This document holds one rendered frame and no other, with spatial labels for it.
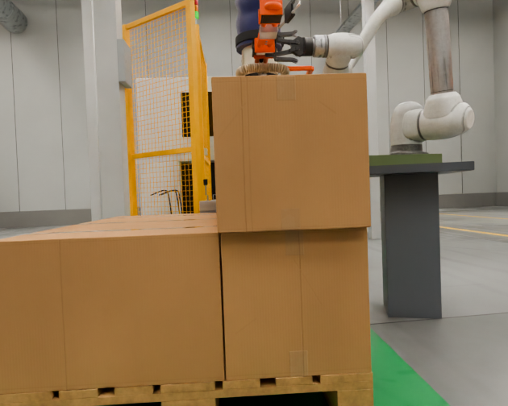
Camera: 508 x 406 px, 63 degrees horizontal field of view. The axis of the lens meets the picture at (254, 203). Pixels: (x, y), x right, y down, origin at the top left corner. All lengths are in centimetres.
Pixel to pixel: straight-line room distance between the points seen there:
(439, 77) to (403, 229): 73
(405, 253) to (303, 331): 110
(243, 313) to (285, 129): 50
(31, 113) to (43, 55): 149
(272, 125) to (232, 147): 12
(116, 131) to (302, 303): 229
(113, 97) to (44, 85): 889
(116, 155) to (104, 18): 97
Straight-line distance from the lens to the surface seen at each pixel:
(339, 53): 184
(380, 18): 213
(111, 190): 314
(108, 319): 119
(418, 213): 216
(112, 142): 315
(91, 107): 553
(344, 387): 125
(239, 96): 109
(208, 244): 110
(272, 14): 147
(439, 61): 217
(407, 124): 220
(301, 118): 109
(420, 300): 223
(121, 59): 324
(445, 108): 212
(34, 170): 1184
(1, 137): 1219
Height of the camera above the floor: 64
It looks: 1 degrees down
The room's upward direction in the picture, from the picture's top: 2 degrees counter-clockwise
